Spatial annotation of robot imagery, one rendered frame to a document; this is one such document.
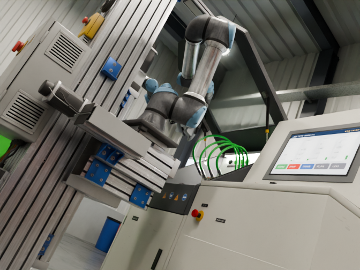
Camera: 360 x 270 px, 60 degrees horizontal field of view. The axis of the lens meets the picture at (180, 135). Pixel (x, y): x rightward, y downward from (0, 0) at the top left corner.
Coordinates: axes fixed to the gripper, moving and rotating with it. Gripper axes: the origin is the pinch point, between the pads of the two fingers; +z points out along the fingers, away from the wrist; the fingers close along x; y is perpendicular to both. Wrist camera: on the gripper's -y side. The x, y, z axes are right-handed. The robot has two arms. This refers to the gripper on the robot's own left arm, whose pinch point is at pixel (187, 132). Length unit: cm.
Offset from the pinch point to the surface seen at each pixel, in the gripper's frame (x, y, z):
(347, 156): 81, -16, 50
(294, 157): 56, -16, 41
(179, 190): 12.7, 27.8, 34.6
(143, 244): -7, 49, 53
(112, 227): -609, -102, 14
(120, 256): -29, 57, 56
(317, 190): 92, 24, 56
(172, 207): 11, 34, 42
